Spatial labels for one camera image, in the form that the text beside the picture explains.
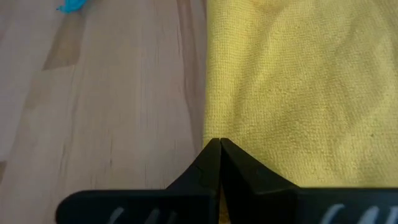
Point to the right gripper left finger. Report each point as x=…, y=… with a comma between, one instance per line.
x=174, y=205

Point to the teal microfiber towel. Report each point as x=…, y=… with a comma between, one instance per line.
x=72, y=5

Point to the yellow microfiber towel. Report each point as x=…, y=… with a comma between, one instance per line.
x=298, y=93

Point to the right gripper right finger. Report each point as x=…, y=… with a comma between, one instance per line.
x=280, y=205

